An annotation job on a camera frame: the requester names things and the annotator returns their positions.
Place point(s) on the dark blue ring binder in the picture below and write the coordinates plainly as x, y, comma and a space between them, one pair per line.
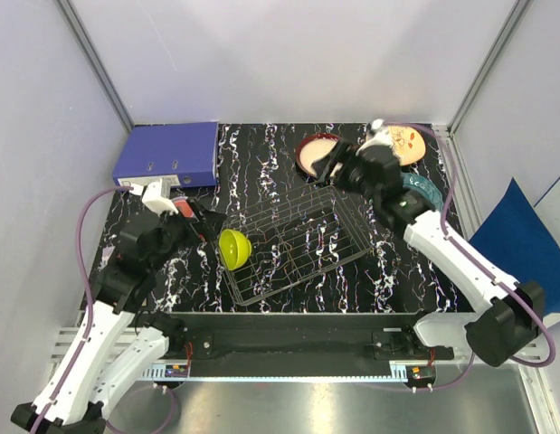
514, 238

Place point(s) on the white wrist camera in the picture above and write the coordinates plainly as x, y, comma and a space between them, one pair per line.
378, 134
155, 196

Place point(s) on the purple-blue ring binder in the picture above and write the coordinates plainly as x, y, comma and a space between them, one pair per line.
185, 154

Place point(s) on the pink plastic cup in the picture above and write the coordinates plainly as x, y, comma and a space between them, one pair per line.
184, 207

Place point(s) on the cream floral plate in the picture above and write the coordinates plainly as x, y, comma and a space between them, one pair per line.
408, 144

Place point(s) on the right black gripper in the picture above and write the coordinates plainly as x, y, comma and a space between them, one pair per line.
345, 154

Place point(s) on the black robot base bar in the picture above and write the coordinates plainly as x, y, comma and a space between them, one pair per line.
374, 335

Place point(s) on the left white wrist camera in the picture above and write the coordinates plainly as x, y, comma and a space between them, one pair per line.
155, 196

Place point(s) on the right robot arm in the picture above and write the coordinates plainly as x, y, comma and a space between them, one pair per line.
506, 314

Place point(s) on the white paper sheet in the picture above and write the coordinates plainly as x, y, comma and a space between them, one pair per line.
549, 202

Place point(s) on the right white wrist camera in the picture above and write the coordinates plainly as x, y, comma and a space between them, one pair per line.
378, 134

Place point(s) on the red illustrated book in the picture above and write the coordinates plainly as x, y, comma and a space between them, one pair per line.
106, 254

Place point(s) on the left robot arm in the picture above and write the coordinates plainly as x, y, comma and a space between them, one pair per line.
87, 385

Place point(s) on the black wire dish rack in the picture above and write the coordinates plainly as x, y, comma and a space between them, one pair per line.
295, 237

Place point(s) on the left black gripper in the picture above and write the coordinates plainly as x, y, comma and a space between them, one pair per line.
209, 222

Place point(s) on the yellow-green bowl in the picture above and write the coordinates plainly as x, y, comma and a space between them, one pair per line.
235, 248

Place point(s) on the teal scalloped plate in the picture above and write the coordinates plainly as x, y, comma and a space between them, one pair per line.
424, 187

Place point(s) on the red rimmed white plate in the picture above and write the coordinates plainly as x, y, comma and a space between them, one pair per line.
312, 149

